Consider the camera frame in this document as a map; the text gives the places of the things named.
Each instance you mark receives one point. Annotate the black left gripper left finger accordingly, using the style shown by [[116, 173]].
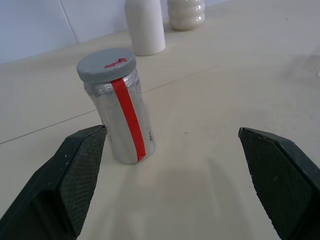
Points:
[[50, 190]]

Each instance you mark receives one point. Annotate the white ceramic vase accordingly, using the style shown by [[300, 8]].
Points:
[[147, 27]]

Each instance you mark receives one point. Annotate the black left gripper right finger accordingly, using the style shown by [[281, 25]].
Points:
[[287, 190]]

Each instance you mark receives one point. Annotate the cream ribbed plant pot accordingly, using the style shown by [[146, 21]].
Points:
[[186, 15]]

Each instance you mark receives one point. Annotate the grey rounded object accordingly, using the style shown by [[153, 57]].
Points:
[[102, 66]]

